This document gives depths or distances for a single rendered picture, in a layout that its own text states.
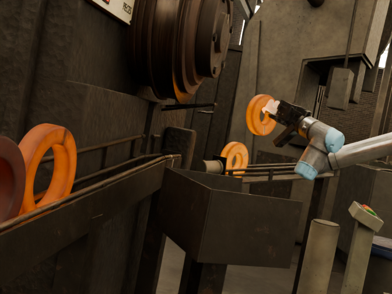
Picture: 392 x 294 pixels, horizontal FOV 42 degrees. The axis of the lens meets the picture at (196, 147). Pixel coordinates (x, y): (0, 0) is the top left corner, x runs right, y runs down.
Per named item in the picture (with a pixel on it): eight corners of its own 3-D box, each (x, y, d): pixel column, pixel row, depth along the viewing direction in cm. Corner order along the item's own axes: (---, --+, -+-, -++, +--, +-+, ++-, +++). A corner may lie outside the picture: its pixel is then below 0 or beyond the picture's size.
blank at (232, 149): (222, 186, 200) (229, 188, 198) (214, 153, 193) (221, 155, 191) (245, 167, 210) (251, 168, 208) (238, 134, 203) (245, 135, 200)
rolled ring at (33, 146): (17, 157, 77) (-3, 153, 78) (28, 250, 86) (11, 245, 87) (74, 109, 93) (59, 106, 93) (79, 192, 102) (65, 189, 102)
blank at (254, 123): (247, 93, 187) (254, 93, 184) (273, 95, 197) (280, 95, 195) (243, 135, 189) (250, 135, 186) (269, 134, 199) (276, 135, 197)
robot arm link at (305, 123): (315, 141, 178) (301, 139, 172) (305, 136, 181) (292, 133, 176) (324, 121, 176) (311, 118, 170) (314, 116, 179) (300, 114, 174)
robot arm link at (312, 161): (315, 182, 178) (331, 155, 177) (310, 182, 168) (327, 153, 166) (296, 171, 181) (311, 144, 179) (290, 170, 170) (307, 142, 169)
